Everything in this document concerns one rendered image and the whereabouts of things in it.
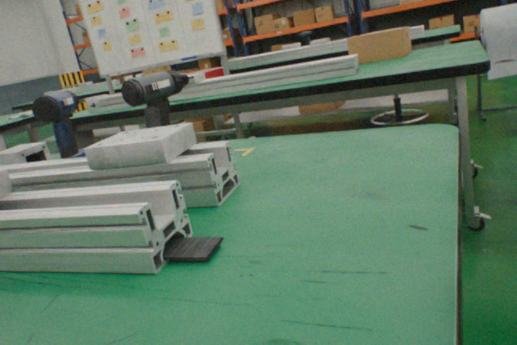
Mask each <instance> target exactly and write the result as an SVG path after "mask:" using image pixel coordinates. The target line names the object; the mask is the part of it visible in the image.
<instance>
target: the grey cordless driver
mask: <svg viewBox="0 0 517 345"><path fill-rule="evenodd" d="M192 78H194V76H193V75H192V76H189V77H188V76H187V74H185V73H178V72H177V71H175V70H174V69H173V70H172V69H171V70H167V71H162V72H158V73H155V74H148V75H145V76H141V77H138V78H131V79H129V80H128V81H125V82H123V84H122V87H121V95H122V98H123V100H124V101H125V102H126V103H127V104H128V105H130V106H132V107H134V106H140V105H142V104H146V106H147V107H146V108H145V109H144V110H145V122H146V128H157V127H163V126H169V125H170V117H169V112H170V102H169V101H168V97H171V96H172V95H176V94H178V93H180V91H182V89H183V88H184V87H185V86H186V85H187V84H188V83H189V79H192Z"/></svg>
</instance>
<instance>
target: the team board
mask: <svg viewBox="0 0 517 345"><path fill-rule="evenodd" d="M78 3H79V6H80V9H81V12H82V17H83V20H84V23H85V26H86V30H87V34H88V36H89V40H90V45H91V47H92V50H93V53H94V56H95V61H96V64H97V67H98V70H99V75H100V77H101V78H106V80H107V85H108V89H109V91H110V95H114V94H115V92H114V89H113V86H112V83H111V78H110V77H112V76H116V75H121V74H128V73H132V72H137V71H141V70H145V69H153V68H157V67H162V66H165V65H173V64H178V63H182V62H187V61H194V60H199V59H203V58H208V57H215V56H220V59H221V65H222V66H224V68H222V69H223V73H224V76H229V75H230V72H229V66H228V62H227V57H226V50H225V43H224V39H223V35H222V30H221V24H220V20H219V15H218V11H217V8H216V0H78ZM232 114H233V121H234V125H235V129H229V130H220V131H211V132H202V133H195V137H208V136H217V135H226V134H236V136H237V140H239V139H245V138H244V135H243V132H242V126H241V122H240V118H239V115H238V113H232Z"/></svg>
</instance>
